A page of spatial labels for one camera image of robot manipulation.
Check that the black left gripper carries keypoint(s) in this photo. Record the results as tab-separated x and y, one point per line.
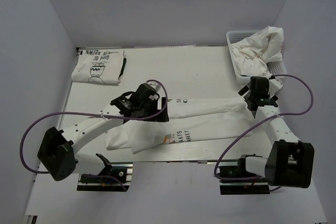
163	118

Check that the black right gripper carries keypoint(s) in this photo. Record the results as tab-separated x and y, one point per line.
243	91

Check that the white cartoon print t-shirt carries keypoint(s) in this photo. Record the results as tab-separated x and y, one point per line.
190	120

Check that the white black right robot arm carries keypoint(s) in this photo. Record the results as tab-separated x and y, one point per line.
290	161

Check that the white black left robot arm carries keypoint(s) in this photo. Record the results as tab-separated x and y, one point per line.
59	147

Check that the crumpled white t-shirt in basket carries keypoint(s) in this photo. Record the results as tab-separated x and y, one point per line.
252	54

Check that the white perforated plastic basket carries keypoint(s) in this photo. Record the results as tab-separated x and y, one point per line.
238	35

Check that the folded white Charlie Brown t-shirt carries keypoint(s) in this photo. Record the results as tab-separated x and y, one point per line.
102	66

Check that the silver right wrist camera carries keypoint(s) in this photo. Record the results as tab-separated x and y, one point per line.
274	86

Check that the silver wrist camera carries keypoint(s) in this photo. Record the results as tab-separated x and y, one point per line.
274	86
156	86

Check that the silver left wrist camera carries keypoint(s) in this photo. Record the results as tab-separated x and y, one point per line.
156	86

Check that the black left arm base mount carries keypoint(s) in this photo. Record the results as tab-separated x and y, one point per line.
112	178

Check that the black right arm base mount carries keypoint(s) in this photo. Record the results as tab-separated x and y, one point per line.
240	187

